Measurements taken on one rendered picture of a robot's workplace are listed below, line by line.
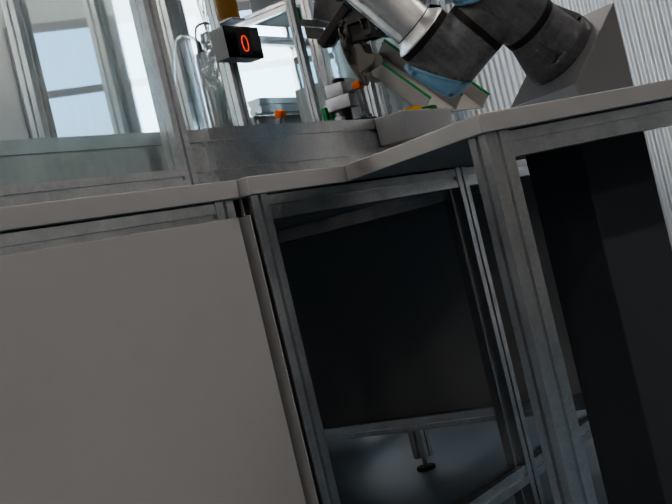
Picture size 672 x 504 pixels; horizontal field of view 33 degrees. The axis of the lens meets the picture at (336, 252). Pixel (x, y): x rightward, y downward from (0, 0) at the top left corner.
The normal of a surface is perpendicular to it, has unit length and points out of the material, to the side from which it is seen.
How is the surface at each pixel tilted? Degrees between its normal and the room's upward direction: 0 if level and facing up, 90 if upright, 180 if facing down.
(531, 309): 90
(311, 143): 90
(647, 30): 90
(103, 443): 90
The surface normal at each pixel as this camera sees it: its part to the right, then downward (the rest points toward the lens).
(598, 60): 0.47, -0.11
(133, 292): 0.80, -0.19
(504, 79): -0.86, 0.20
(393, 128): -0.55, 0.13
